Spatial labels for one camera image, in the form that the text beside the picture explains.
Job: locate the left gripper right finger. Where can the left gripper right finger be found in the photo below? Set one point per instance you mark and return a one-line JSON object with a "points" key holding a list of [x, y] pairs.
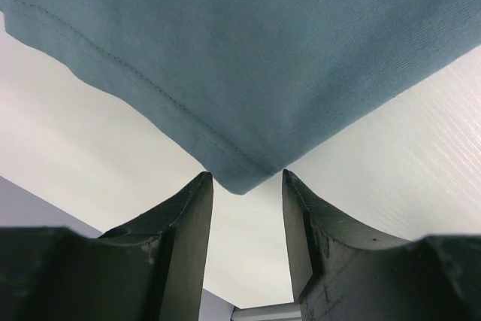
{"points": [[343, 269]]}

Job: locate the blue-grey t-shirt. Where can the blue-grey t-shirt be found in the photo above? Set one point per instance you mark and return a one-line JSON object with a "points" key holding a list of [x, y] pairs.
{"points": [[247, 87]]}

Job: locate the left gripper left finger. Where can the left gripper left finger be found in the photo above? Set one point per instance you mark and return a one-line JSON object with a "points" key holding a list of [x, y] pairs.
{"points": [[150, 268]]}

